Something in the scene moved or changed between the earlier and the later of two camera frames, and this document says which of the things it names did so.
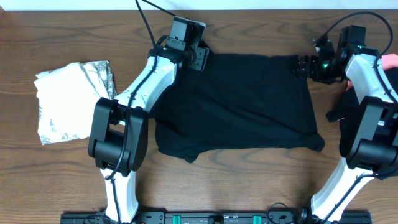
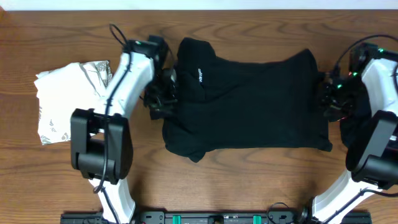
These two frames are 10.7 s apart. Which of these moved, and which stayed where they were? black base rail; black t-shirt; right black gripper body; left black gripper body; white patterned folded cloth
Moved: right black gripper body; left black gripper body
Stayed: white patterned folded cloth; black base rail; black t-shirt
